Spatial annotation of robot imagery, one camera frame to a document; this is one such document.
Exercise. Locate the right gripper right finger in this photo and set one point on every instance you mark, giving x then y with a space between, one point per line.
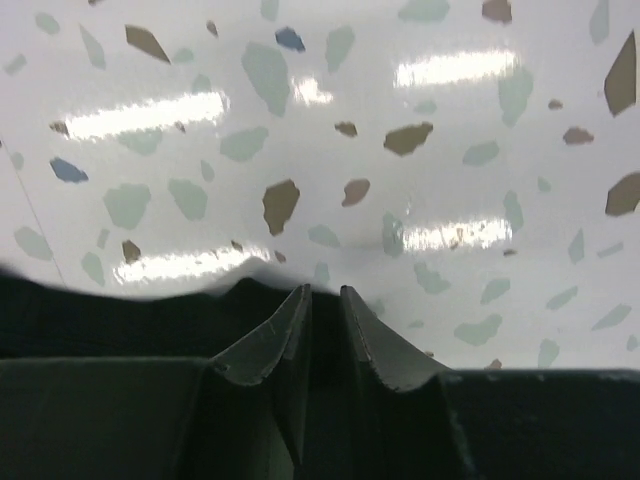
403 404

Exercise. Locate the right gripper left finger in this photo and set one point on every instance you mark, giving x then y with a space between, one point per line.
257 392

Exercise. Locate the black t shirt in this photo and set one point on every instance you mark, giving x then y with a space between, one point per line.
40 321

